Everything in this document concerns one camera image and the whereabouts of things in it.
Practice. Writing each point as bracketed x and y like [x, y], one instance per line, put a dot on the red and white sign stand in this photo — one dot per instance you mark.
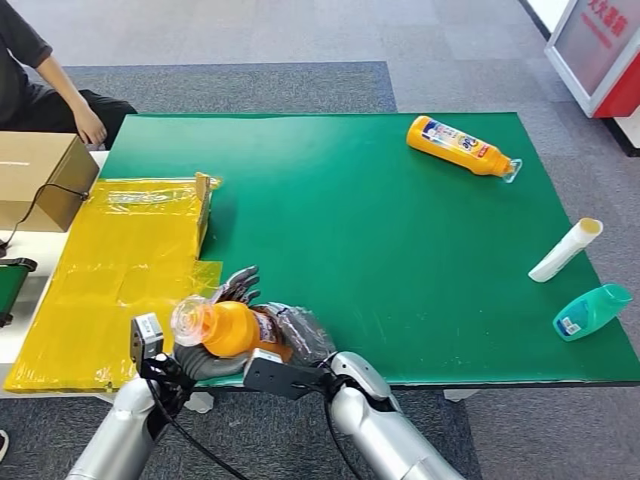
[595, 53]

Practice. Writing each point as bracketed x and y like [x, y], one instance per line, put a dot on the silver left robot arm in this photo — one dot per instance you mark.
[120, 430]

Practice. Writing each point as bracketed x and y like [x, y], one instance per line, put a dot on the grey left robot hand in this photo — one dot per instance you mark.
[210, 368]

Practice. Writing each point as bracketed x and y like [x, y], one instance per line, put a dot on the white tube bottle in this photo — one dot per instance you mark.
[562, 253]

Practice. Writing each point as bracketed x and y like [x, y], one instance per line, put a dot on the green table mat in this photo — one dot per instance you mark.
[350, 212]

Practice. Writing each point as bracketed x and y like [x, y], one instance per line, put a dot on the orange bottle with blue label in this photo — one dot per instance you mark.
[455, 147]

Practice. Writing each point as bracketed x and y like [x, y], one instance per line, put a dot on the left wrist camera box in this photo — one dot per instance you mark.
[146, 334]

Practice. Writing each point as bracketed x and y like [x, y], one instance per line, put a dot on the green plastic bin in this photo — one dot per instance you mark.
[12, 281]

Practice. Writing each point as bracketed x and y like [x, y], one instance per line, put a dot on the shoe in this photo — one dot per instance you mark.
[3, 447]

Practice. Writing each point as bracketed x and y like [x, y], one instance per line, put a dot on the teal plastic bottle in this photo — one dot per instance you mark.
[590, 312]

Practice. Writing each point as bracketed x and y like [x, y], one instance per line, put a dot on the brown cardboard box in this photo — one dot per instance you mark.
[45, 172]

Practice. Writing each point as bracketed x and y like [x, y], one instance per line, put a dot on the yellow plastic-wrapped flat board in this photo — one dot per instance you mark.
[125, 252]

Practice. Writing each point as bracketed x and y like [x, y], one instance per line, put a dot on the person's hand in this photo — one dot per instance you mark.
[90, 126]

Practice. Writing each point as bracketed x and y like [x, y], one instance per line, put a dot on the orange bottle with pink label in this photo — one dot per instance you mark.
[232, 328]

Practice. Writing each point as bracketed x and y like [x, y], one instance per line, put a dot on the person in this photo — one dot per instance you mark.
[20, 73]

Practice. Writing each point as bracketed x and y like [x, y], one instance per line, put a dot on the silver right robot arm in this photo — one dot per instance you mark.
[385, 430]

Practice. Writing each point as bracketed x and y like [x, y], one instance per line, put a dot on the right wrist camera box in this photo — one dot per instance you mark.
[280, 378]

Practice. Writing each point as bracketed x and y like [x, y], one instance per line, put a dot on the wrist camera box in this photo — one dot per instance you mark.
[280, 378]
[146, 334]

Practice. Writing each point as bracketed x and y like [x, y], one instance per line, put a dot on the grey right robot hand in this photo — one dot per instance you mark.
[305, 334]

